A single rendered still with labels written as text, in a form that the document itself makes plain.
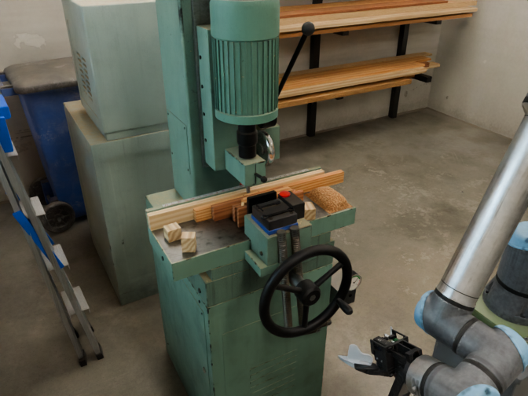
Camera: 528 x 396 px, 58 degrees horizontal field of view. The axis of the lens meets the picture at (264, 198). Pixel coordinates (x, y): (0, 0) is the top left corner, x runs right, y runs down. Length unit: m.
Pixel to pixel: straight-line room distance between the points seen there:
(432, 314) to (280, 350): 0.68
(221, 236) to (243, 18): 0.58
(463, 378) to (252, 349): 0.75
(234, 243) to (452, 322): 0.58
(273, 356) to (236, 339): 0.19
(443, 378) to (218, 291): 0.64
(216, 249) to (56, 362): 1.26
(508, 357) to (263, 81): 0.83
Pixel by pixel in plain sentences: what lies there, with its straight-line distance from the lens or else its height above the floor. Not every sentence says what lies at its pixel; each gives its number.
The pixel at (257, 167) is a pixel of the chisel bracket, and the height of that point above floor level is 1.05.
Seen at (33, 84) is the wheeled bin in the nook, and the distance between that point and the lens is 2.86.
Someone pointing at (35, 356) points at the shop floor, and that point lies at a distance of 2.45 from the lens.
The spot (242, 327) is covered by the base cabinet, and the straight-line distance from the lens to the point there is 1.51.
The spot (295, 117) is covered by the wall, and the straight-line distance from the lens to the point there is 4.32.
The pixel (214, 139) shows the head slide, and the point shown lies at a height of 1.11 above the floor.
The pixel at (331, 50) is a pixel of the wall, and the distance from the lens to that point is 4.37.
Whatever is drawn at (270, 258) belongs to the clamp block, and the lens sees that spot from 1.27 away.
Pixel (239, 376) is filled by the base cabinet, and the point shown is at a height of 0.38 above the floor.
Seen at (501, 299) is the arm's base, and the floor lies 0.70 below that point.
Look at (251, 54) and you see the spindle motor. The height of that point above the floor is 1.38.
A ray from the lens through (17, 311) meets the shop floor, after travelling 2.72.
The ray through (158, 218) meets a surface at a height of 0.93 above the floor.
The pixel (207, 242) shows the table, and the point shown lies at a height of 0.90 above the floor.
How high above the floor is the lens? 1.65
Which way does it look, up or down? 29 degrees down
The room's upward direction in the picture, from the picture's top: straight up
